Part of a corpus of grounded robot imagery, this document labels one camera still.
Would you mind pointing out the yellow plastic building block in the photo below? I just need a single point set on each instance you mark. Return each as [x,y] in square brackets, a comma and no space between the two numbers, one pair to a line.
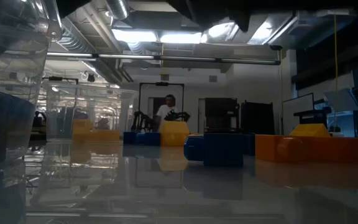
[82,125]
[174,135]
[104,136]
[309,130]

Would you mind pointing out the background black robot arm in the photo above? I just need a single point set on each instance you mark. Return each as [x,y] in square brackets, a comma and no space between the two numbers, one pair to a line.
[141,121]
[179,116]

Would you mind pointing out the ceiling light panel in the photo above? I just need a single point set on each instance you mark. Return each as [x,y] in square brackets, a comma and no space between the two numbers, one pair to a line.
[135,35]
[180,38]

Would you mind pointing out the long metal ceiling pipe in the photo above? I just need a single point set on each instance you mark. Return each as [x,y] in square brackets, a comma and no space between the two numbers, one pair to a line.
[182,58]

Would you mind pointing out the black computer monitor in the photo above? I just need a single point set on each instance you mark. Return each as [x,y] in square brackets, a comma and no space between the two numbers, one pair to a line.
[221,107]

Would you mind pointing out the person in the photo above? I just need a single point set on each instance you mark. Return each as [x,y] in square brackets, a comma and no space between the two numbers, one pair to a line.
[165,110]

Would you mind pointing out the clear plastic bin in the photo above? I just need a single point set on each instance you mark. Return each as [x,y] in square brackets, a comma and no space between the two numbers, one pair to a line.
[126,102]
[17,62]

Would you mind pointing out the black cabinet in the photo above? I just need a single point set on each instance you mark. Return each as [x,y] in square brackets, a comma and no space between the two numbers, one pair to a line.
[258,118]

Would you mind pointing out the white ceiling box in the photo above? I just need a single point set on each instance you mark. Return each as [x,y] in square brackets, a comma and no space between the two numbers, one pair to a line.
[337,13]

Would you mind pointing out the whiteboard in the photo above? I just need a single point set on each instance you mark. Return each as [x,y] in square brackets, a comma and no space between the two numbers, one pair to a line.
[297,109]

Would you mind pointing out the black desk shelf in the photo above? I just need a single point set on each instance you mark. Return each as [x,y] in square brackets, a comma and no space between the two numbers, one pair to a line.
[312,113]

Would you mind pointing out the white angled panel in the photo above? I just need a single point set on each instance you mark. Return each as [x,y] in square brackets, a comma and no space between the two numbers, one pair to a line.
[342,101]

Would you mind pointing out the round metal air duct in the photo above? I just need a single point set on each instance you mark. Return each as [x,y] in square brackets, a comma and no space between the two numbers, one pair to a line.
[118,9]

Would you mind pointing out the black gantry frame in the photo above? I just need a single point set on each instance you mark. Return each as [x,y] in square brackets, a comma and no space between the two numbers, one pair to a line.
[162,84]

